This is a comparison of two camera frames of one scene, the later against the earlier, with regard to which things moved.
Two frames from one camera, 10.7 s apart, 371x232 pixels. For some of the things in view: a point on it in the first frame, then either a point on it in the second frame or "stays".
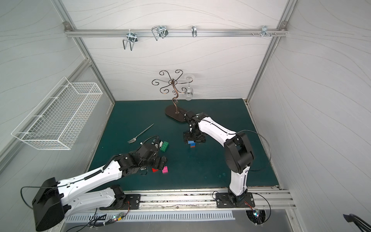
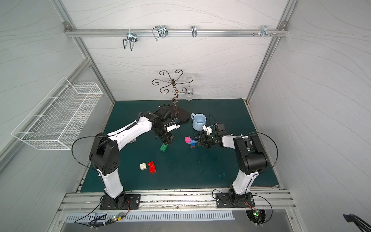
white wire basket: x=57 y=122 stays
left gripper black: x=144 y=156 → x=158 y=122
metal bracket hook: x=264 y=30 stays
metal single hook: x=194 y=31 stays
